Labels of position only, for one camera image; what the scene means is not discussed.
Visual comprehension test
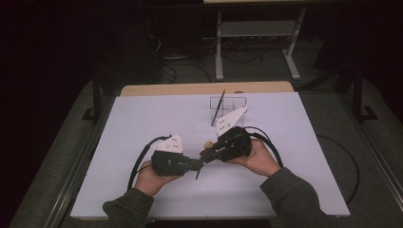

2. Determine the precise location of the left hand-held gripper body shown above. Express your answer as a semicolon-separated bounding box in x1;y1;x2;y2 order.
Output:
150;134;195;178

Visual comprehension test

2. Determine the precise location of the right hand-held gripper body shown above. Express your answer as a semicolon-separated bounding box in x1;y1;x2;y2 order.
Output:
207;105;254;164

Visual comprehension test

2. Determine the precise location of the thin orange-tipped brush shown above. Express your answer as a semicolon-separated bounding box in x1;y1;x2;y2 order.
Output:
210;88;227;127

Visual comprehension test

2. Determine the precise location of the clear plastic organizer box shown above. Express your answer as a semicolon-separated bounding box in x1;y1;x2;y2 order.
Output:
209;95;248;128

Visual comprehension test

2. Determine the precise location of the person's left hand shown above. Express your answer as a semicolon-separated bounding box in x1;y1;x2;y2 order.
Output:
133;160;182;198

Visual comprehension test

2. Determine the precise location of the person's right hand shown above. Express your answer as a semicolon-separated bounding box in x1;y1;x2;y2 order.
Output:
225;138;283;178

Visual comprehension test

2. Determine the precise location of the white board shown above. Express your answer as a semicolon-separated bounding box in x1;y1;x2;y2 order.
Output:
69;91;351;219

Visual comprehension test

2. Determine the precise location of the wooden table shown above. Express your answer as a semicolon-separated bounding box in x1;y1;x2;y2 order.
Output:
119;81;295;98

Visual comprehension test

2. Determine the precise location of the black metal stand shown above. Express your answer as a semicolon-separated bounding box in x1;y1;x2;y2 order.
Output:
81;72;103;124
346;66;378;124

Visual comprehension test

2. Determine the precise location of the left hand-held gripper cable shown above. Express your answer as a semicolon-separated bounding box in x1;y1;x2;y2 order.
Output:
126;135;173;191

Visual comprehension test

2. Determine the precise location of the hand-held gripper cable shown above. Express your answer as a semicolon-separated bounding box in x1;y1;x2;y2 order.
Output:
126;135;173;191
242;125;285;169

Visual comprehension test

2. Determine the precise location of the right hand-held gripper cable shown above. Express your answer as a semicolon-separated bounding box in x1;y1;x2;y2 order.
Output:
242;125;285;169

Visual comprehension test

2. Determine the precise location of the long black cable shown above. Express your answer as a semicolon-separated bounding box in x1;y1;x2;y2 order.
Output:
161;62;213;85

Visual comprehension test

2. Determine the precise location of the metal rail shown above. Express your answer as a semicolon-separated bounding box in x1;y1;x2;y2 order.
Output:
336;94;403;203
43;94;119;228

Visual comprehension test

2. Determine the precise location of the grey metal-frame desk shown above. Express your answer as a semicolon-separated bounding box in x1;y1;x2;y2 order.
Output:
202;0;336;82

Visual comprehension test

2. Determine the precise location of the thin black looped cable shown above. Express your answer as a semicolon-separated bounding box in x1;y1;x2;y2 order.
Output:
317;134;361;204

